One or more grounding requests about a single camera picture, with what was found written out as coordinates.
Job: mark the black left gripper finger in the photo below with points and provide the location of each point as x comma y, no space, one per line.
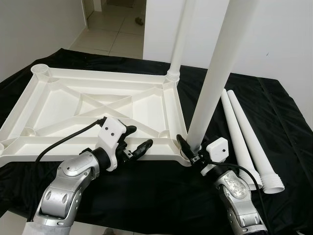
143,149
130,130

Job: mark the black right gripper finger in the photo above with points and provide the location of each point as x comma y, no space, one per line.
186,147

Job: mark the white plastic table top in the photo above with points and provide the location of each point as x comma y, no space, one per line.
58,98

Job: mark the white tapered plastic table leg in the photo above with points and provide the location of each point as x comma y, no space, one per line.
215,73
234,127
180,39
252,137

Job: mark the black table cloth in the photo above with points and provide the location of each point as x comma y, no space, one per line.
288,147

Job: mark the small brown crumpled object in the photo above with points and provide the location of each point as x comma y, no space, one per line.
139,21

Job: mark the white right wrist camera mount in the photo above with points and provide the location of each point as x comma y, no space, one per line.
215,152

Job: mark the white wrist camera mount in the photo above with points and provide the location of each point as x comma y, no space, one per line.
215,152
111,137

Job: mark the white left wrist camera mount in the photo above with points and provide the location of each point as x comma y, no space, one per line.
111,137

